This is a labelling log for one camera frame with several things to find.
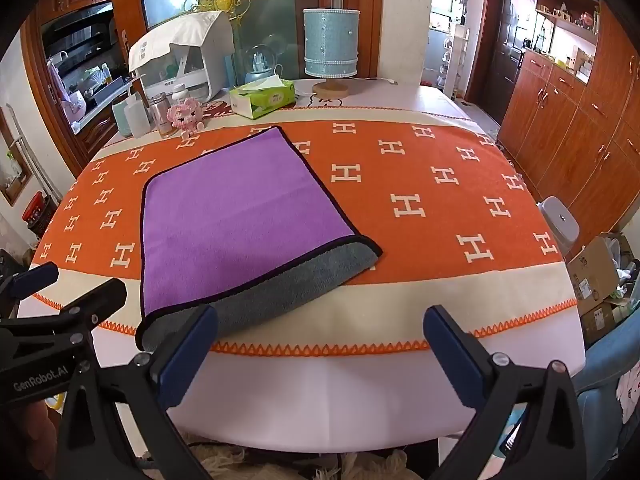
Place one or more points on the white shelf rack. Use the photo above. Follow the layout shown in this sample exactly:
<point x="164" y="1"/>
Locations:
<point x="452" y="62"/>

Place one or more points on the glass snow globe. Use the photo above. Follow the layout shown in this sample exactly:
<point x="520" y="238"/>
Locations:
<point x="259" y="62"/>

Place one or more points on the small white lidded jar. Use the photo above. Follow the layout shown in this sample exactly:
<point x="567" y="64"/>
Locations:
<point x="180" y="95"/>

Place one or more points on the large cardboard box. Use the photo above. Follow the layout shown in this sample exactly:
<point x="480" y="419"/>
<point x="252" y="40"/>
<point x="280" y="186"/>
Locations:
<point x="595" y="270"/>

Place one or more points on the blue chair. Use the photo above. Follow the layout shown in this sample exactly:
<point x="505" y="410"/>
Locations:
<point x="607" y="375"/>

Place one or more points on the blue cylindrical table lamp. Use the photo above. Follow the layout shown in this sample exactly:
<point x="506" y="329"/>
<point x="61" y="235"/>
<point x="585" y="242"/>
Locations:
<point x="331" y="42"/>

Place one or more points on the white plastic stool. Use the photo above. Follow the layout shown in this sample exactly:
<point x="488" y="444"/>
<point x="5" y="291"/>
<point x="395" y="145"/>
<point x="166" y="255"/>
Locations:
<point x="560" y="220"/>

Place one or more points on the wooden wall cabinet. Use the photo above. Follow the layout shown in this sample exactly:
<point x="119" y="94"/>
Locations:
<point x="575" y="135"/>

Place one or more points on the green tissue box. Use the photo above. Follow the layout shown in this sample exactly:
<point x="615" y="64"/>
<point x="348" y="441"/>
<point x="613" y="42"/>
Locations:
<point x="262" y="100"/>

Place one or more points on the cream fluffy rug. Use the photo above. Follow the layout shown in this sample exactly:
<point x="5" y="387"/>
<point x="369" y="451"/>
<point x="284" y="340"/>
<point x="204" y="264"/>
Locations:
<point x="280" y="467"/>

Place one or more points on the purple and grey towel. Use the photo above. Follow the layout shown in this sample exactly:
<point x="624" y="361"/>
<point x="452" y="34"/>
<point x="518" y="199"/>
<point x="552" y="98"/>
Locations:
<point x="225" y="210"/>

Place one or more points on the pale green plastic bottle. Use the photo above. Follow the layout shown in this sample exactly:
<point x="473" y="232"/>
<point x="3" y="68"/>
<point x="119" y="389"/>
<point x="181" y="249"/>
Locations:
<point x="120" y="119"/>

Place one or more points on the glass jar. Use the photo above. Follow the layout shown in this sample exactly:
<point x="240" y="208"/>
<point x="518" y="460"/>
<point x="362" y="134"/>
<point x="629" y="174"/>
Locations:
<point x="162" y="115"/>

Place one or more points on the red basket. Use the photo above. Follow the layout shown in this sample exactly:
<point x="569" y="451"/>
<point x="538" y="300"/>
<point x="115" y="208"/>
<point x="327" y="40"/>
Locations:
<point x="36" y="212"/>

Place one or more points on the pink toy figure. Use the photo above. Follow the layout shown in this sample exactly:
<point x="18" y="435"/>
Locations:
<point x="185" y="116"/>

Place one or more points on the wooden kitchen cupboard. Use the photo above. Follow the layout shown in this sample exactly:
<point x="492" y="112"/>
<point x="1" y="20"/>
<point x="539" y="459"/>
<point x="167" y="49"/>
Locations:
<point x="75" y="60"/>

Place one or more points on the dark wooden door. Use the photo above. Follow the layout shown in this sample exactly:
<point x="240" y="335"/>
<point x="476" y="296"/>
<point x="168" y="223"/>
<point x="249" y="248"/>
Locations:
<point x="512" y="45"/>

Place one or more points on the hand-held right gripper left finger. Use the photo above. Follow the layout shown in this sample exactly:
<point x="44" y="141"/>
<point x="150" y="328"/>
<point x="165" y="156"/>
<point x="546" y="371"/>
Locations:
<point x="186" y="357"/>

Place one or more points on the small cardboard box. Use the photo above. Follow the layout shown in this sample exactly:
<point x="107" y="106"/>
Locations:
<point x="600" y="322"/>

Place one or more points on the orange patterned tablecloth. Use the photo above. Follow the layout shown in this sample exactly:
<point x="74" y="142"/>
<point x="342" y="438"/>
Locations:
<point x="425" y="190"/>

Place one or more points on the white appliance with cloth cover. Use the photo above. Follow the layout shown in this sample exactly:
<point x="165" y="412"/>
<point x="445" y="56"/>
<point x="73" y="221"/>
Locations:
<point x="175" y="40"/>

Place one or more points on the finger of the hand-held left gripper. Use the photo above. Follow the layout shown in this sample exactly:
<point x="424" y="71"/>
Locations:
<point x="36" y="280"/>
<point x="92" y="300"/>

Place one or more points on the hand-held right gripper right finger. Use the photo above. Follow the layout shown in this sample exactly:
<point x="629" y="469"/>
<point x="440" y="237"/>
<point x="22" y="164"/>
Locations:
<point x="454" y="357"/>

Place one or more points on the white plastic bottle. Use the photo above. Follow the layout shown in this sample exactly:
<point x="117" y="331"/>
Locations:
<point x="136" y="117"/>

